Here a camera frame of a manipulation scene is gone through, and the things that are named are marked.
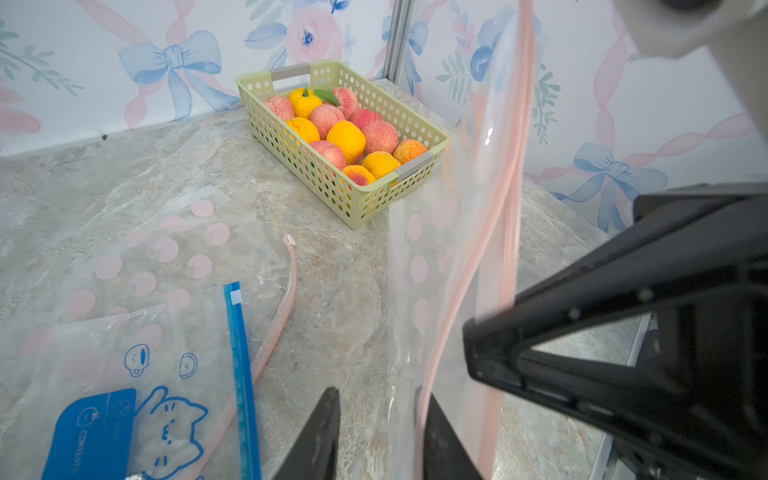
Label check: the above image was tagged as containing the pink peach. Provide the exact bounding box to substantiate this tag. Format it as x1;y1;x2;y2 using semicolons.
362;121;399;154

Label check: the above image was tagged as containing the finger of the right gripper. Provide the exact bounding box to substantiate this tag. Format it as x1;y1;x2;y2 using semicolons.
462;183;767;479

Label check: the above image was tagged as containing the green plastic basket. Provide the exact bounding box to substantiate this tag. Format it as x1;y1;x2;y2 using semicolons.
236;60;448;228

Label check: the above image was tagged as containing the blue zipper clear bag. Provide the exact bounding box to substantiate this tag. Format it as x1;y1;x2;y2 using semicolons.
1;187;297;479

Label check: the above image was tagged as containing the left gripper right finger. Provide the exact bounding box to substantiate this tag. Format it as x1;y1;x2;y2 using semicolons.
416;394;482;480

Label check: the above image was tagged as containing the yellow peach with leaf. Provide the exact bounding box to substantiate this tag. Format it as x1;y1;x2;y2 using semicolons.
288;87;340;119

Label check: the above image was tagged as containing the pink zipper clear bag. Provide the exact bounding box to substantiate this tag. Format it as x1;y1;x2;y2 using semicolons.
384;1;537;479

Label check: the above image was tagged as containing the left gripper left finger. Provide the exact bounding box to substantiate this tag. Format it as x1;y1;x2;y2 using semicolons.
273;387;341;480

